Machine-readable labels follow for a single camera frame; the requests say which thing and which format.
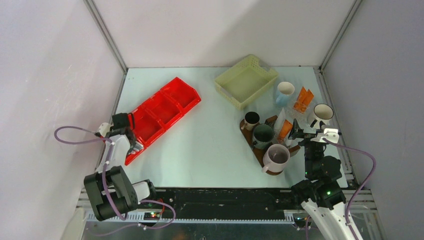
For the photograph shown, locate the dark green mug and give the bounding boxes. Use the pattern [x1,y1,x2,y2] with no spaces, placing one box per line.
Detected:
[250,124,275,150]

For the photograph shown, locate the dark blue capped tube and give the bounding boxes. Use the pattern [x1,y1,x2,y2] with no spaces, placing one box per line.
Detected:
[273,108,286,134]

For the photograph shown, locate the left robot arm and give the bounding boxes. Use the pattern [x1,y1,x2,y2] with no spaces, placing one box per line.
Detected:
[83,127,158,221]

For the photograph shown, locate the white mug black handle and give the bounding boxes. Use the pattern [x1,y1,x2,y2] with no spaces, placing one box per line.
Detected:
[307,103,334,130]

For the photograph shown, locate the white toothbrush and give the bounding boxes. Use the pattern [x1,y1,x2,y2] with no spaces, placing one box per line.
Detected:
[127,141,144,155]

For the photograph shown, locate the clear textured acrylic tray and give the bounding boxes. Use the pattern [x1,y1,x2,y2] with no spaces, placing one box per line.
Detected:
[283,97,318,124]

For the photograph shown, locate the orange toothpaste tube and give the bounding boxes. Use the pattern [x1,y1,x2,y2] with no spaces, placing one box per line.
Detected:
[293,86,315,113]
[277,119,293,143]

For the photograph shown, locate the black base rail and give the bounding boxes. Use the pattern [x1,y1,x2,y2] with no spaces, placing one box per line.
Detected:
[145,187,329,221]

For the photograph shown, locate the red divided organizer bin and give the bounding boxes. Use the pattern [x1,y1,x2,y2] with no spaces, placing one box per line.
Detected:
[124,77,202,166]

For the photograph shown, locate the pink capped tube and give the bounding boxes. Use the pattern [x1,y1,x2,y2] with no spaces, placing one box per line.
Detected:
[283,138,293,148]

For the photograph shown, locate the cream plastic basket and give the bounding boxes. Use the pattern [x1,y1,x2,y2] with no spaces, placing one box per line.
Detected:
[214,54,279,110]

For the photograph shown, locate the light blue mug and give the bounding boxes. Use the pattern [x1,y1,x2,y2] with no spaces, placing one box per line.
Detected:
[274,81,295,107]

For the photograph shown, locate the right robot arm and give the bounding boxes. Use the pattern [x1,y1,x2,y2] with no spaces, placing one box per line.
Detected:
[288,119,363,240]

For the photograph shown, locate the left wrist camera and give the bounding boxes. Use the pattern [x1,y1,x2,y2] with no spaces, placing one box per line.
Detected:
[96,112,136,138]

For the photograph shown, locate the brown mug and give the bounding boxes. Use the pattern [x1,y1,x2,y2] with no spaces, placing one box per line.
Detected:
[240,111,260,131]

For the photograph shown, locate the pink white mug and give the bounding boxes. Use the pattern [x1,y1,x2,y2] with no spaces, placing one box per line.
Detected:
[261,144,290,175]

